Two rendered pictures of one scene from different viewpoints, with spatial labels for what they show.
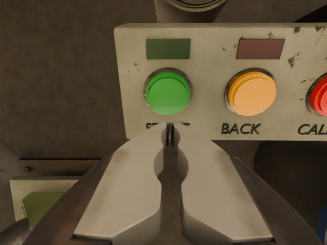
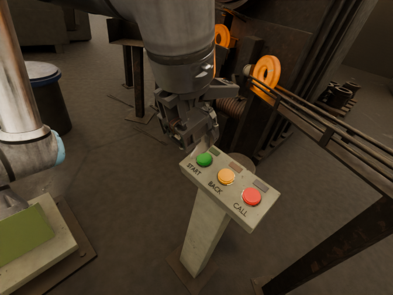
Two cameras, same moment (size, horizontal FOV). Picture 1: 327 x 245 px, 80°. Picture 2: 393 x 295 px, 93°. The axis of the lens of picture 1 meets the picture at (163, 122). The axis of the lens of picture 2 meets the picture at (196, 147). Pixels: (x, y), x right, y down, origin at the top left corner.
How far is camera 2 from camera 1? 0.40 m
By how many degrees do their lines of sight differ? 58
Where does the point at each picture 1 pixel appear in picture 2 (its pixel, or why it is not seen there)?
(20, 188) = (42, 201)
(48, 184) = (55, 215)
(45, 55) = (146, 176)
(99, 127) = (120, 227)
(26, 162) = (61, 199)
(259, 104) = (226, 178)
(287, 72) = (240, 179)
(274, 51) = (238, 170)
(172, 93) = (206, 157)
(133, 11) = not seen: hidden behind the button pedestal
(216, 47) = (225, 158)
